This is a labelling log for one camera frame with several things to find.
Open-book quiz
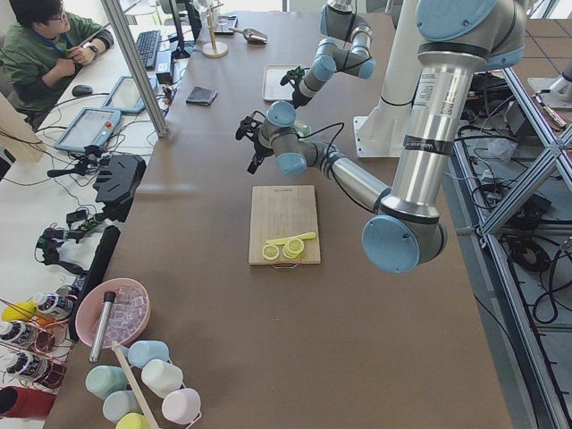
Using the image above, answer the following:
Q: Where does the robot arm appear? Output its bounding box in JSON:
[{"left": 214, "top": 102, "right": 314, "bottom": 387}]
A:
[
  {"left": 236, "top": 1, "right": 527, "bottom": 273},
  {"left": 280, "top": 1, "right": 376, "bottom": 108}
]

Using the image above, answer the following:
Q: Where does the metal cylinder tube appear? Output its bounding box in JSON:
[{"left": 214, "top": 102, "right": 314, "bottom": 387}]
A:
[{"left": 88, "top": 291, "right": 116, "bottom": 364}]

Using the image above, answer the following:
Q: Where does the aluminium frame rail right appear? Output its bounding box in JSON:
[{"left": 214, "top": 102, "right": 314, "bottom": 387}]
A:
[{"left": 446, "top": 66, "right": 572, "bottom": 429}]

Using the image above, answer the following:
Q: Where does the wooden cup rack pole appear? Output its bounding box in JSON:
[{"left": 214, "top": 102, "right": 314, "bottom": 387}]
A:
[{"left": 111, "top": 341, "right": 159, "bottom": 429}]

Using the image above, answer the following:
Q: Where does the bottle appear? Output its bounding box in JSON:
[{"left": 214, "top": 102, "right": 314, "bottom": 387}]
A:
[
  {"left": 1, "top": 351, "right": 49, "bottom": 382},
  {"left": 1, "top": 321, "right": 39, "bottom": 349},
  {"left": 32, "top": 293, "right": 73, "bottom": 321}
]

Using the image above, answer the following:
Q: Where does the red cup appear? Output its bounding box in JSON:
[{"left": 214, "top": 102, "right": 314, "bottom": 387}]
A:
[{"left": 1, "top": 386, "right": 56, "bottom": 420}]

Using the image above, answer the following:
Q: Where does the teach pendant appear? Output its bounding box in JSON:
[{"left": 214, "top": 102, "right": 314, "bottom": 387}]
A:
[
  {"left": 54, "top": 107, "right": 122, "bottom": 153},
  {"left": 102, "top": 76, "right": 145, "bottom": 115}
]

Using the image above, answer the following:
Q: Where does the metal scoop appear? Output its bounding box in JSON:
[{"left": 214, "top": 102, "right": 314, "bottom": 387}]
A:
[{"left": 229, "top": 27, "right": 268, "bottom": 45}]

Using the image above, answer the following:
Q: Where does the bottle top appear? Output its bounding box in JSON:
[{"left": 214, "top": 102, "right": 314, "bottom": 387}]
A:
[{"left": 32, "top": 293, "right": 73, "bottom": 321}]

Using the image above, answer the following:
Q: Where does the wooden cutting board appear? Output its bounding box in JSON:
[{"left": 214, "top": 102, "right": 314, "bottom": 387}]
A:
[{"left": 248, "top": 185, "right": 321, "bottom": 265}]

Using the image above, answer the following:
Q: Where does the pink bowl with ice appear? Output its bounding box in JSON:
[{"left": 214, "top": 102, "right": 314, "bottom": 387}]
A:
[{"left": 75, "top": 278, "right": 151, "bottom": 349}]

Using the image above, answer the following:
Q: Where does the teach pendant near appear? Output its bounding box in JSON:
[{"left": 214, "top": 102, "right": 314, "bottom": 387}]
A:
[{"left": 54, "top": 107, "right": 122, "bottom": 153}]

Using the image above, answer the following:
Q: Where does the black long bar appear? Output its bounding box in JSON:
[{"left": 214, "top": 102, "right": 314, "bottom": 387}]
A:
[{"left": 68, "top": 225, "right": 121, "bottom": 342}]

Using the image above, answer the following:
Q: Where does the green bowl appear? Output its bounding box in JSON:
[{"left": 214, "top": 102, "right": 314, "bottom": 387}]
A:
[{"left": 293, "top": 121, "right": 312, "bottom": 138}]

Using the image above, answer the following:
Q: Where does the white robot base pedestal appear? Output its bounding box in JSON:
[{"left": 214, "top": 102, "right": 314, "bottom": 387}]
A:
[{"left": 354, "top": 0, "right": 422, "bottom": 158}]

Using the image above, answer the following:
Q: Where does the lemon slice left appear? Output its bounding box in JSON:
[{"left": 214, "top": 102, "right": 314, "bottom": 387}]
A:
[{"left": 261, "top": 244, "right": 281, "bottom": 261}]

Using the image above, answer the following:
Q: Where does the lemon slice stack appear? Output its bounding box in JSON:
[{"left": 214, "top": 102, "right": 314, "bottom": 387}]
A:
[{"left": 282, "top": 240, "right": 305, "bottom": 259}]

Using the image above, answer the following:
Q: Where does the aluminium frame post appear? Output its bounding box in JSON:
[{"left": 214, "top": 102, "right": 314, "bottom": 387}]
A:
[{"left": 100, "top": 0, "right": 168, "bottom": 138}]

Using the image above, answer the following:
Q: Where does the green cup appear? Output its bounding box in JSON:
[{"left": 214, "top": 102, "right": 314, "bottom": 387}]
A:
[{"left": 85, "top": 366, "right": 128, "bottom": 400}]

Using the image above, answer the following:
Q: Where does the dark folded cloth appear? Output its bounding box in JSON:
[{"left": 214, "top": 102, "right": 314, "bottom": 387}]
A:
[{"left": 185, "top": 86, "right": 218, "bottom": 106}]

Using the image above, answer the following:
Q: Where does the white rectangular tray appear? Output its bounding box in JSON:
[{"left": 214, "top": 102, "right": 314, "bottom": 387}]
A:
[{"left": 262, "top": 64, "right": 298, "bottom": 102}]

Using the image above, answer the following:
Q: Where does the pink cup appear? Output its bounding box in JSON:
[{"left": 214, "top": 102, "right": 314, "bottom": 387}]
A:
[{"left": 162, "top": 388, "right": 202, "bottom": 425}]

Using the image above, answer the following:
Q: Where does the black keyboard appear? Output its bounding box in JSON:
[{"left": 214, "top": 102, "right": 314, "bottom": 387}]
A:
[{"left": 136, "top": 29, "right": 161, "bottom": 70}]

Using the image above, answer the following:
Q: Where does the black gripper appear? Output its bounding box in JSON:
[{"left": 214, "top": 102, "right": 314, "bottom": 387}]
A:
[
  {"left": 235, "top": 111, "right": 272, "bottom": 174},
  {"left": 280, "top": 68, "right": 306, "bottom": 108}
]

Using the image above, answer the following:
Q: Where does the black monitor stand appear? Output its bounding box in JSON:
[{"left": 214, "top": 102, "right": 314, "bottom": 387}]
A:
[{"left": 160, "top": 0, "right": 202, "bottom": 60}]

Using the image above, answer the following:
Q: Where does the white cup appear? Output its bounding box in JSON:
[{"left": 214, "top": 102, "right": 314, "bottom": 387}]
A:
[{"left": 141, "top": 359, "right": 183, "bottom": 399}]

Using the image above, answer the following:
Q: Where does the wooden stand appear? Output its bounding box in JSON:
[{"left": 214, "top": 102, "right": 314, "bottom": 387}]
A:
[{"left": 194, "top": 0, "right": 228, "bottom": 58}]

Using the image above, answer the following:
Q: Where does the small dark tray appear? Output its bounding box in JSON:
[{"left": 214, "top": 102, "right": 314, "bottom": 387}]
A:
[{"left": 214, "top": 15, "right": 238, "bottom": 36}]

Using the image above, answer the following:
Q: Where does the teach pendant far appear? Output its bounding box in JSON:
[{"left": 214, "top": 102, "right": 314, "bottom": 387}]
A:
[{"left": 102, "top": 76, "right": 145, "bottom": 115}]

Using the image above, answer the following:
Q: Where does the yellow toy knife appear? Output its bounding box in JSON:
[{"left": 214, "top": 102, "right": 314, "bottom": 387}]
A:
[{"left": 265, "top": 231, "right": 316, "bottom": 246}]

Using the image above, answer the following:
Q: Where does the bottle middle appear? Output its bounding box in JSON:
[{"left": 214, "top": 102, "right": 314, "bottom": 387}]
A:
[{"left": 1, "top": 321, "right": 39, "bottom": 349}]

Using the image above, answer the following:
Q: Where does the person in green shirt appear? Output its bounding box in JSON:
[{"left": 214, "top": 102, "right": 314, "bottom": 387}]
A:
[{"left": 1, "top": 1, "right": 114, "bottom": 124}]

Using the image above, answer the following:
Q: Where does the computer mouse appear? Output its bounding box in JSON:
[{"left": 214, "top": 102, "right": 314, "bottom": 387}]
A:
[{"left": 71, "top": 84, "right": 93, "bottom": 97}]

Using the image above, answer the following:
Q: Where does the yellow cup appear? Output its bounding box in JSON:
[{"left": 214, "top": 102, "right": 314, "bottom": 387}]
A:
[{"left": 115, "top": 412, "right": 151, "bottom": 429}]

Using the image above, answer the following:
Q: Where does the bottle bottom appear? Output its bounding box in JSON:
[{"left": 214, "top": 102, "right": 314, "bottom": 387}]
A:
[{"left": 1, "top": 351, "right": 49, "bottom": 382}]

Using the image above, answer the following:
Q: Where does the black device stand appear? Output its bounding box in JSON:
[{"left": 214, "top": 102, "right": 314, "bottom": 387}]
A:
[{"left": 93, "top": 154, "right": 147, "bottom": 222}]

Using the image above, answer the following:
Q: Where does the light blue lower cup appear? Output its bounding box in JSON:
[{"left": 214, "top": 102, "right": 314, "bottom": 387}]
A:
[{"left": 102, "top": 391, "right": 141, "bottom": 424}]

